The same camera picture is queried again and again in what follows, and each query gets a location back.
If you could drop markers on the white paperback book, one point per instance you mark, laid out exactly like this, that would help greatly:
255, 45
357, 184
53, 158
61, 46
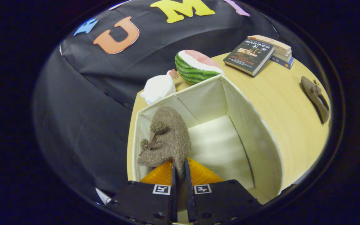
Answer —
284, 57

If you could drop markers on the blue paperback book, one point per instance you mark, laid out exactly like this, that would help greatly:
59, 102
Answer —
284, 63

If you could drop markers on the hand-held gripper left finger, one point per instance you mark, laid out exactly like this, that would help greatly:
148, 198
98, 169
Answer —
142, 201

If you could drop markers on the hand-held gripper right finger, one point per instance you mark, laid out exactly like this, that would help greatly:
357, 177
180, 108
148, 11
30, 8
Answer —
223, 200

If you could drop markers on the grey fabric storage box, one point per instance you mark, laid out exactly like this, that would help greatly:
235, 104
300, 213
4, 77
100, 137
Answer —
214, 147

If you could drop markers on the white plush toy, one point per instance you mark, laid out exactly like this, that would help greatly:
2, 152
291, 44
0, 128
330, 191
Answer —
158, 89

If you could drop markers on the watermelon slice plush toy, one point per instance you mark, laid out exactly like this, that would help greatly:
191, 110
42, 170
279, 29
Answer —
195, 70

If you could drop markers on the brown fuzzy shoe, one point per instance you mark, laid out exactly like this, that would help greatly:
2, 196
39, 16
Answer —
316, 97
170, 134

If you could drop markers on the black cover book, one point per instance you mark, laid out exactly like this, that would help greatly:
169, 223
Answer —
248, 56

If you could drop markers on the blue printed packet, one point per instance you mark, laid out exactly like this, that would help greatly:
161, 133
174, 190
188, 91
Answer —
104, 197

